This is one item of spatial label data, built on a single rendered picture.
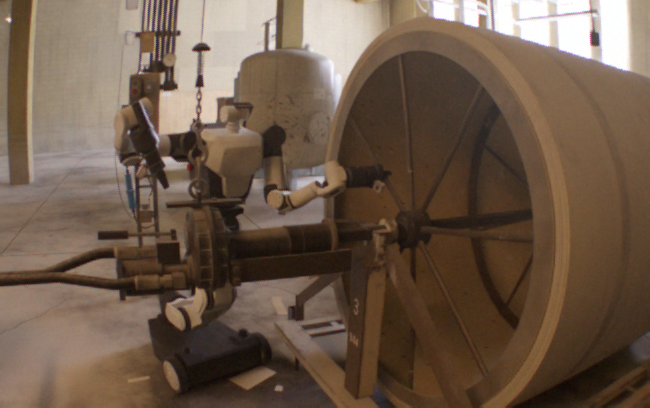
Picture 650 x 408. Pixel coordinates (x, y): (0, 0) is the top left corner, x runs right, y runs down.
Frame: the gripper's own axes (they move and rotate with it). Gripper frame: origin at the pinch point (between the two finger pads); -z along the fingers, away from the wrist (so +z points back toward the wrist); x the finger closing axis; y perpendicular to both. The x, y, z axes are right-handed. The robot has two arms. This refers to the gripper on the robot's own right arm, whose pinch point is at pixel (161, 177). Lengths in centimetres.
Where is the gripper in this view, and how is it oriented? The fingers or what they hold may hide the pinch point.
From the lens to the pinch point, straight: 157.8
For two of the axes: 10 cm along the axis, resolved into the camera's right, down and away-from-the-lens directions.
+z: -3.8, -8.7, -3.2
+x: 3.7, 1.8, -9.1
